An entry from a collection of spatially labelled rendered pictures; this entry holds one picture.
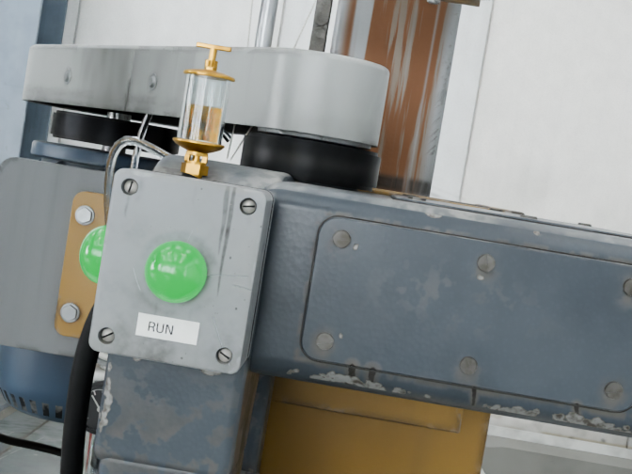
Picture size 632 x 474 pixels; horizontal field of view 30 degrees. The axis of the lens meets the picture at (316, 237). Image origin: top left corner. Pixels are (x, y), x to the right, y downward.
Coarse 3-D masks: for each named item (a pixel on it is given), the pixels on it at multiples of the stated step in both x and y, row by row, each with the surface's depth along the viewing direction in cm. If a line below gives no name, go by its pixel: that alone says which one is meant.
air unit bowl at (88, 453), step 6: (90, 438) 84; (90, 444) 84; (84, 450) 84; (90, 450) 84; (84, 456) 84; (90, 456) 84; (84, 462) 84; (90, 462) 84; (96, 462) 84; (84, 468) 84; (90, 468) 84; (96, 468) 84
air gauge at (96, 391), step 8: (96, 384) 82; (96, 392) 82; (96, 400) 82; (88, 408) 82; (96, 408) 82; (88, 416) 82; (96, 416) 82; (88, 424) 82; (96, 424) 82; (88, 432) 82
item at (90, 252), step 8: (96, 232) 58; (104, 232) 58; (88, 240) 58; (96, 240) 58; (80, 248) 59; (88, 248) 58; (96, 248) 58; (80, 256) 58; (88, 256) 58; (96, 256) 58; (80, 264) 59; (88, 264) 58; (96, 264) 58; (88, 272) 58; (96, 272) 58; (96, 280) 58
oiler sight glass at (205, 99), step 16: (192, 80) 64; (208, 80) 63; (224, 80) 64; (192, 96) 64; (208, 96) 63; (224, 96) 64; (192, 112) 64; (208, 112) 64; (224, 112) 64; (192, 128) 64; (208, 128) 64
